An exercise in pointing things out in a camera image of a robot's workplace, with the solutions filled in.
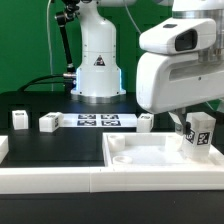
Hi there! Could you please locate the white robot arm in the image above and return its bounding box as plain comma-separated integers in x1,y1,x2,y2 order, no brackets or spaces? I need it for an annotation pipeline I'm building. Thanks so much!
71,0,224,134

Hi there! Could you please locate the white front fence wall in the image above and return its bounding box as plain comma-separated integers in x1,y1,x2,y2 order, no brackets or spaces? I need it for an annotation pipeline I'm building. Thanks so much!
0,167,224,194

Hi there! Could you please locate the white thin cable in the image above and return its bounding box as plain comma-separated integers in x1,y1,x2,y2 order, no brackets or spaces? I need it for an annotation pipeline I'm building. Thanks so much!
45,0,55,92

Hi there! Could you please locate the white fence wall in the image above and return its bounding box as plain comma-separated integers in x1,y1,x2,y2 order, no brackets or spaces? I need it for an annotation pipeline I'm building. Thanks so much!
0,136,9,163
0,167,224,194

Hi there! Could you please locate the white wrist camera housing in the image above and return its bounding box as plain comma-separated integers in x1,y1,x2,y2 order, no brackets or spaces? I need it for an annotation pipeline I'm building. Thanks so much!
139,18,217,55

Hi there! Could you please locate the white left fence wall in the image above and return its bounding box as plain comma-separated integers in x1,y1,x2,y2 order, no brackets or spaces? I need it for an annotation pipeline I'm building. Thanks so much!
0,136,9,163

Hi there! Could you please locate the black cable bundle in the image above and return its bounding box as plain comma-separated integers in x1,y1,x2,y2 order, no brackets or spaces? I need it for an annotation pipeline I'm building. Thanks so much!
18,73,68,92

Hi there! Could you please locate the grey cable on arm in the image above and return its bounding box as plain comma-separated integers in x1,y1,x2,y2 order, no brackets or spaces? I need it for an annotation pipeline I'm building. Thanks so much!
123,0,142,34

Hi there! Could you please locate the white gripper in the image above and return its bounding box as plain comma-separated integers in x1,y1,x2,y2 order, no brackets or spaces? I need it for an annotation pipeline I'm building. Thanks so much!
136,53,224,135

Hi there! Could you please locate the white square table top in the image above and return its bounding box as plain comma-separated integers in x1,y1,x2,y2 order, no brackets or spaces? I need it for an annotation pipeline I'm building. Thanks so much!
102,132,224,166

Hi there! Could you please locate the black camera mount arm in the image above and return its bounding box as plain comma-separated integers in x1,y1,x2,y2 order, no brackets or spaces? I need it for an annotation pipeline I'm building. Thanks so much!
55,0,80,92

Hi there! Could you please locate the white sheet with markers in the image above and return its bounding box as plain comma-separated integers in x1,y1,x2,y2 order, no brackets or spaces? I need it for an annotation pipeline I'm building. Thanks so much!
62,113,137,127

